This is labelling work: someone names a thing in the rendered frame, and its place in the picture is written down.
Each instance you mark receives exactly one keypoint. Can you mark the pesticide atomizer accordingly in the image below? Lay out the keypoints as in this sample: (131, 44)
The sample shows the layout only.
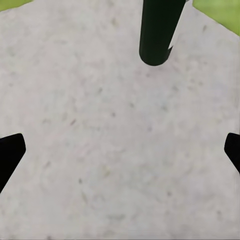
(162, 21)

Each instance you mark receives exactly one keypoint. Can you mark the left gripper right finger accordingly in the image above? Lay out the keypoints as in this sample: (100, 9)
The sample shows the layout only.
(232, 149)

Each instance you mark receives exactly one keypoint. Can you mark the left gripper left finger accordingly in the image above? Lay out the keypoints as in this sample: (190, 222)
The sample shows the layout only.
(12, 150)

